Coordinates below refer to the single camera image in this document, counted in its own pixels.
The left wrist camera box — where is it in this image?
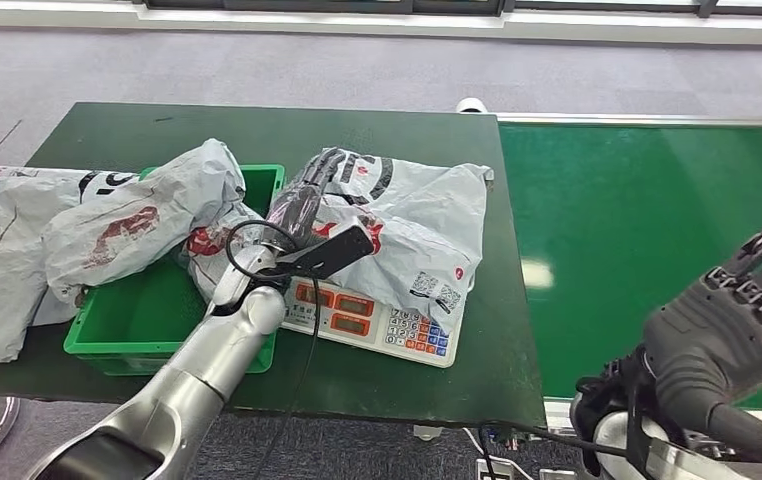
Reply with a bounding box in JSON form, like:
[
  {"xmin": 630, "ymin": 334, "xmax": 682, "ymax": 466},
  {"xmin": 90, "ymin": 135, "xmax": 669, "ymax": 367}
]
[{"xmin": 281, "ymin": 225, "xmax": 377, "ymax": 282}]

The green plastic crate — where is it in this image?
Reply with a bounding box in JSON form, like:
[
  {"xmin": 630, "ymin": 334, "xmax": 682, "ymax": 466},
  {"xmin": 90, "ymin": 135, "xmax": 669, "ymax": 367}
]
[{"xmin": 62, "ymin": 163, "xmax": 288, "ymax": 378}]

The white parcel black print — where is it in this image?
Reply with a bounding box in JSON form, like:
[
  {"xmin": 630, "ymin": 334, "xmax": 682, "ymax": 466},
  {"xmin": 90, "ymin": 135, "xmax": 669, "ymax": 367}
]
[{"xmin": 0, "ymin": 164, "xmax": 140, "ymax": 327}]

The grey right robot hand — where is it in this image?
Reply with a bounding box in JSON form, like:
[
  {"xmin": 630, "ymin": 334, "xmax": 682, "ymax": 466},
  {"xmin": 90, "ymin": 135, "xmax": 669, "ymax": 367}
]
[{"xmin": 642, "ymin": 201, "xmax": 762, "ymax": 468}]

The dark green table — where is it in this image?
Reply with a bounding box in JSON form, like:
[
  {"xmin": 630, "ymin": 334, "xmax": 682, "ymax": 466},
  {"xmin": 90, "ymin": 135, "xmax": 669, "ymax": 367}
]
[{"xmin": 0, "ymin": 101, "xmax": 548, "ymax": 431}]

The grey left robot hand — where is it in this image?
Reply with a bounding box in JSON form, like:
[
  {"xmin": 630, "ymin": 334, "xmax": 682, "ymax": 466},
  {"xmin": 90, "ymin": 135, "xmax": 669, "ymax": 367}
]
[{"xmin": 265, "ymin": 146, "xmax": 348, "ymax": 254}]

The green conveyor belt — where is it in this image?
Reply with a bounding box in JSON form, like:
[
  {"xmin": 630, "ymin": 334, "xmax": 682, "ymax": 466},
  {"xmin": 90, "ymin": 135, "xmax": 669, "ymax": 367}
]
[{"xmin": 496, "ymin": 112, "xmax": 762, "ymax": 452}]

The black window frame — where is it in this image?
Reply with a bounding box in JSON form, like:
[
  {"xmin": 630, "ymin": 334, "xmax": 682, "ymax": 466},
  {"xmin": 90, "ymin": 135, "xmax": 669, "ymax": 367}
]
[{"xmin": 142, "ymin": 0, "xmax": 762, "ymax": 20}]

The white electronic scale steel tray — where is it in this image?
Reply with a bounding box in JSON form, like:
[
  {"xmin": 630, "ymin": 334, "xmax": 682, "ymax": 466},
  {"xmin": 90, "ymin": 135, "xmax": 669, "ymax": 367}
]
[{"xmin": 279, "ymin": 274, "xmax": 467, "ymax": 370}]

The grey parcel with QR labels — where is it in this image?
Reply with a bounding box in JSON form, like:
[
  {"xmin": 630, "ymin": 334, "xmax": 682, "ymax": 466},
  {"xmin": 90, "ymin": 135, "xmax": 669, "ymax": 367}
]
[{"xmin": 274, "ymin": 146, "xmax": 494, "ymax": 333}]

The white cable under table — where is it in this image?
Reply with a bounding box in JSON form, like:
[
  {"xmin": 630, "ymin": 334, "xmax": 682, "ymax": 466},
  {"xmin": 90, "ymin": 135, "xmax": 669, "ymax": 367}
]
[{"xmin": 463, "ymin": 429, "xmax": 531, "ymax": 480}]

